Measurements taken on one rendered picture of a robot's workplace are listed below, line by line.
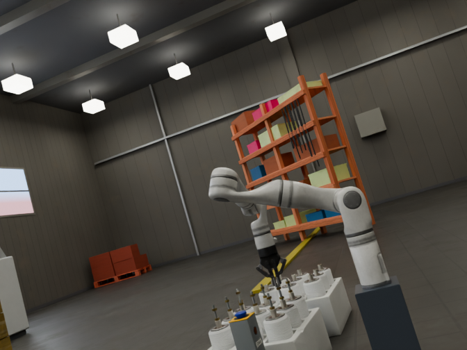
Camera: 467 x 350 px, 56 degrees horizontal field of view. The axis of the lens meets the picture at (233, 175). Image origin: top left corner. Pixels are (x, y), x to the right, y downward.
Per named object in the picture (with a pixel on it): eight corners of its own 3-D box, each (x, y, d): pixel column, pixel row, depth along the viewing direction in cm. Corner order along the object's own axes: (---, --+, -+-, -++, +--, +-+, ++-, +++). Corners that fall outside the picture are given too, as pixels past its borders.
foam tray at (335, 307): (351, 309, 236) (341, 276, 238) (340, 335, 200) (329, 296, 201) (284, 322, 250) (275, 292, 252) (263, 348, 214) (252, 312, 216)
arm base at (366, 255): (389, 278, 147) (373, 228, 149) (391, 284, 138) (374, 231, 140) (361, 285, 149) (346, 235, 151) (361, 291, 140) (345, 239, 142)
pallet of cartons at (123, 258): (112, 280, 1282) (105, 253, 1290) (154, 269, 1245) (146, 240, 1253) (92, 289, 1185) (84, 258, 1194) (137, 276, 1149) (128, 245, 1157)
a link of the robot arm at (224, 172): (235, 187, 172) (233, 208, 169) (207, 164, 148) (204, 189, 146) (258, 187, 168) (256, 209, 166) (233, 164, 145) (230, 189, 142)
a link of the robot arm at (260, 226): (276, 229, 177) (256, 235, 180) (265, 193, 179) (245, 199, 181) (272, 231, 171) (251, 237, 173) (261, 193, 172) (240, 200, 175)
